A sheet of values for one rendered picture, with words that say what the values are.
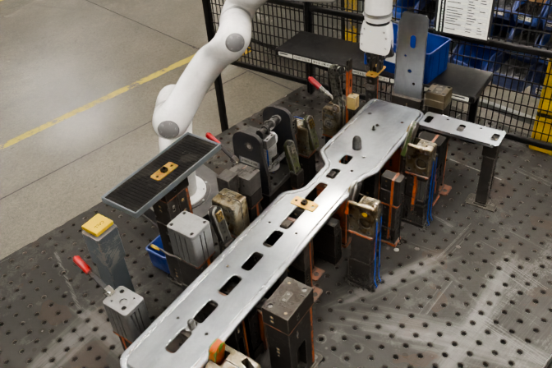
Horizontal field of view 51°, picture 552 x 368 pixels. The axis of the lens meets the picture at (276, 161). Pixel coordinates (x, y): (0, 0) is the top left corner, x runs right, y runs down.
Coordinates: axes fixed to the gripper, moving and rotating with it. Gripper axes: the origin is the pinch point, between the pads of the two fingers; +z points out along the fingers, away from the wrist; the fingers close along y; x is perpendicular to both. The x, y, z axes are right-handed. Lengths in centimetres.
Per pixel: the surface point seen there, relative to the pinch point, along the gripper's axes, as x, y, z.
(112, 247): -93, -32, 19
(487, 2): 56, 18, -4
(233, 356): -102, 16, 21
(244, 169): -47, -21, 20
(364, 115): 8.9, -8.0, 27.2
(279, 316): -86, 17, 24
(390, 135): 1.3, 6.1, 27.1
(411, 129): -5.4, 16.2, 17.1
